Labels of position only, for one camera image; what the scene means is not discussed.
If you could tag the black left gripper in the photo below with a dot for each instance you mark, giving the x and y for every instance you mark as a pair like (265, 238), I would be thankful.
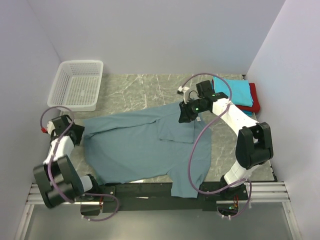
(76, 133)

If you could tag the light blue folded t-shirt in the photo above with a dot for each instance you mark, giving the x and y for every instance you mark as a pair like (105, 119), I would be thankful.
(241, 92)

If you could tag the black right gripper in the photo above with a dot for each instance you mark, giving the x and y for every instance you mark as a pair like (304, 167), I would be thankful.
(185, 113)

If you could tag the white perforated plastic basket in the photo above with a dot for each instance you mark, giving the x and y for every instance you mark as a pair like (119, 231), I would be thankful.
(76, 85)

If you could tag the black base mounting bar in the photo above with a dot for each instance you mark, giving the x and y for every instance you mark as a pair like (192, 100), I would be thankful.
(154, 196)

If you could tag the grey-blue t-shirt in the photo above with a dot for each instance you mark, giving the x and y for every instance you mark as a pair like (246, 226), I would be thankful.
(148, 143)

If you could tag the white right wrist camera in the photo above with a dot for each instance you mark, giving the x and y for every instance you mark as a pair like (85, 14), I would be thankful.
(184, 91)

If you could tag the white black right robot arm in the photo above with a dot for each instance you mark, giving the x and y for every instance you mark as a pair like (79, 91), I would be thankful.
(254, 144)

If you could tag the teal folded t-shirt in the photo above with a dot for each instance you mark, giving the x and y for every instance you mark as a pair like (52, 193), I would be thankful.
(248, 113)

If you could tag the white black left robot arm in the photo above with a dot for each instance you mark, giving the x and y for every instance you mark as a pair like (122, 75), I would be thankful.
(64, 136)

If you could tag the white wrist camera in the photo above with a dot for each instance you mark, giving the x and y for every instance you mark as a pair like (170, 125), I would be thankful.
(184, 91)
(49, 128)

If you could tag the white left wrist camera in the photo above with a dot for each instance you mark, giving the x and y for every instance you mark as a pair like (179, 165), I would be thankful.
(49, 128)

